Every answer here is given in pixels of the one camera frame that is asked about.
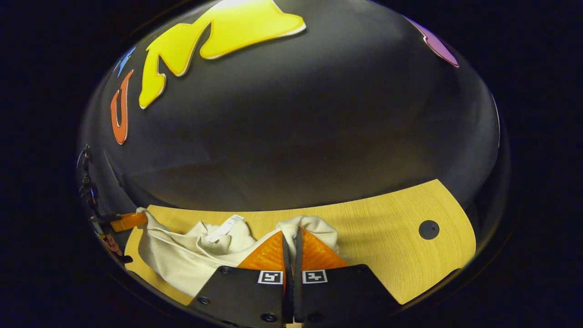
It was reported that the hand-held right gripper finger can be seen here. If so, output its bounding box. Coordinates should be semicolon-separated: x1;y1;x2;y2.
293;228;401;326
187;230;293;326

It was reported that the cream white sweatshirt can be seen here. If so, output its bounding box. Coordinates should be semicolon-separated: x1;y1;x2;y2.
136;207;340;297

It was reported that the black backdrop cloth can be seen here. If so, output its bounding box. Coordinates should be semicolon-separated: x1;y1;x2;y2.
77;0;511;228

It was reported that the black table cable grommet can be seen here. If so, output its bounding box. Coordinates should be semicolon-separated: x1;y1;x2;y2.
418;220;440;241

